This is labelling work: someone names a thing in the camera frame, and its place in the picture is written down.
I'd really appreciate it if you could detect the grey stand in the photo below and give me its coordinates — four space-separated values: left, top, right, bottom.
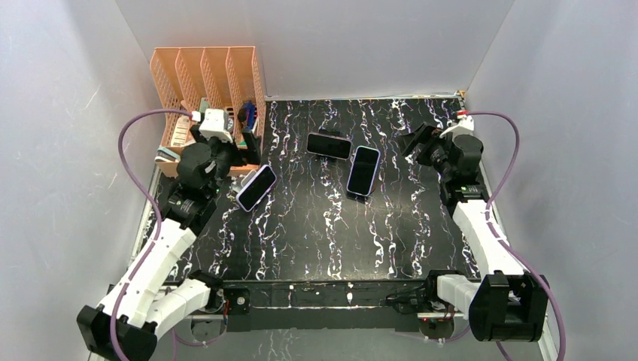
348 193 370 204

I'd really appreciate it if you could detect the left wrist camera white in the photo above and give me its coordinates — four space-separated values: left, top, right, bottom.
199 108 235 143

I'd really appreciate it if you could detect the orange plastic file organizer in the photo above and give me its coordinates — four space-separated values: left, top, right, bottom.
150 47 266 177

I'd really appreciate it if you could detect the white label tag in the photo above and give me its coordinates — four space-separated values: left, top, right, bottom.
169 116 190 147

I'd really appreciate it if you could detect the blue black tool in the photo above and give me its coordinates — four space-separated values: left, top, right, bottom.
237 100 258 133

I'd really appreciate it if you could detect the phone with purple case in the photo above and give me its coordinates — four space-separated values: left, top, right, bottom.
235 165 277 212

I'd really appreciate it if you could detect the phone with pink case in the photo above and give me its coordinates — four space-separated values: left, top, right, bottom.
306 132 352 159

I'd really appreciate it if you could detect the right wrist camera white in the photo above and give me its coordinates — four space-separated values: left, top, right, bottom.
439 117 475 139

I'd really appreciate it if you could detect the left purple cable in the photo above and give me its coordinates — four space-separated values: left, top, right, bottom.
109 108 230 361

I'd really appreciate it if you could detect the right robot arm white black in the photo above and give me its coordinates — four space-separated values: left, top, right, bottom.
385 124 548 342

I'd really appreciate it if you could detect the purple cable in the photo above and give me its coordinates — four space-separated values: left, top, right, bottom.
456 111 567 361
109 108 230 361

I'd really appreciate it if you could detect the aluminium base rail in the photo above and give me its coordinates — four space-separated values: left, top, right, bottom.
99 281 548 334

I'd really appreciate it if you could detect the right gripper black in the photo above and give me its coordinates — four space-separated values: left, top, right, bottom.
395 122 454 181

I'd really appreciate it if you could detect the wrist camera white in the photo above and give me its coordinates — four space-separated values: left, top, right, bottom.
439 117 475 139
199 108 235 143

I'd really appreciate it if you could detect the phone with blue case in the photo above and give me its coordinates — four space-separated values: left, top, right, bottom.
346 146 381 196

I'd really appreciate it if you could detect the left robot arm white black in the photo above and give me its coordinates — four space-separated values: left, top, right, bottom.
77 126 262 360

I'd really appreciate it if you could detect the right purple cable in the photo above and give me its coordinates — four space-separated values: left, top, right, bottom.
456 111 567 361

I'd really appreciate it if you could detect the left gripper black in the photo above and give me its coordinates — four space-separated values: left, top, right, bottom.
191 125 260 199

